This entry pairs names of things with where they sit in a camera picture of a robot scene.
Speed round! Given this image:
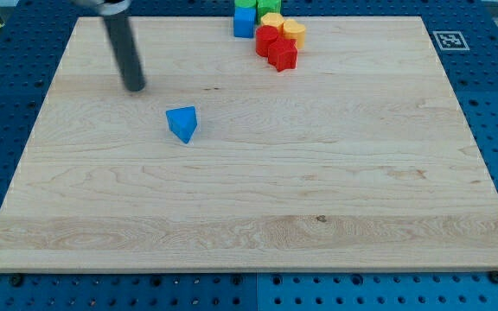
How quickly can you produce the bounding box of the blue triangle block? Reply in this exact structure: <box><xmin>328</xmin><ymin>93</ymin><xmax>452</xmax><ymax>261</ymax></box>
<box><xmin>165</xmin><ymin>106</ymin><xmax>197</xmax><ymax>143</ymax></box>

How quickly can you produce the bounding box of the red star block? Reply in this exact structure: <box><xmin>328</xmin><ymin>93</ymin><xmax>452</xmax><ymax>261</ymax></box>
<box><xmin>267</xmin><ymin>38</ymin><xmax>298</xmax><ymax>72</ymax></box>

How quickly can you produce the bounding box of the light wooden board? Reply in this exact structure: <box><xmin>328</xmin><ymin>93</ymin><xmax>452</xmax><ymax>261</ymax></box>
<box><xmin>0</xmin><ymin>16</ymin><xmax>498</xmax><ymax>274</ymax></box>

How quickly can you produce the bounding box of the red cylinder block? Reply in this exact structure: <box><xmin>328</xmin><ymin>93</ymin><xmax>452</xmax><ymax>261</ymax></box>
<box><xmin>255</xmin><ymin>25</ymin><xmax>279</xmax><ymax>57</ymax></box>

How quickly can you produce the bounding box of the yellow heart block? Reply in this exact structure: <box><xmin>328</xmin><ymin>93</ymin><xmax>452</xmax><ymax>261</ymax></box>
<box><xmin>283</xmin><ymin>18</ymin><xmax>307</xmax><ymax>49</ymax></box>

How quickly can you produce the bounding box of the blue cube block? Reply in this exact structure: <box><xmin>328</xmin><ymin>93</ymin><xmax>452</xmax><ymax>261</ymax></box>
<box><xmin>233</xmin><ymin>7</ymin><xmax>256</xmax><ymax>38</ymax></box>

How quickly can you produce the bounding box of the yellow hexagon block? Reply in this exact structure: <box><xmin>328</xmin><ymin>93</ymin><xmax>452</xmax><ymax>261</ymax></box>
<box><xmin>260</xmin><ymin>12</ymin><xmax>284</xmax><ymax>33</ymax></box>

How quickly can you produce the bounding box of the green square block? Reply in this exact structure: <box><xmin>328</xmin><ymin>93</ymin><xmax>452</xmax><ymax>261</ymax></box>
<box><xmin>257</xmin><ymin>0</ymin><xmax>282</xmax><ymax>23</ymax></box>

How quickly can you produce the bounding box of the green round block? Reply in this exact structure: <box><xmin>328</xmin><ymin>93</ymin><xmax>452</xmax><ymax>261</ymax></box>
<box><xmin>234</xmin><ymin>0</ymin><xmax>258</xmax><ymax>9</ymax></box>

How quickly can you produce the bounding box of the black cylindrical stylus tool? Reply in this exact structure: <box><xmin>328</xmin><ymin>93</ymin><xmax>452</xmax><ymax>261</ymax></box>
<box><xmin>103</xmin><ymin>11</ymin><xmax>145</xmax><ymax>92</ymax></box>

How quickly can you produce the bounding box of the white fiducial marker tag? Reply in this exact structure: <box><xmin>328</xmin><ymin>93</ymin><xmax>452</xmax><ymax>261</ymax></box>
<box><xmin>433</xmin><ymin>30</ymin><xmax>469</xmax><ymax>51</ymax></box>

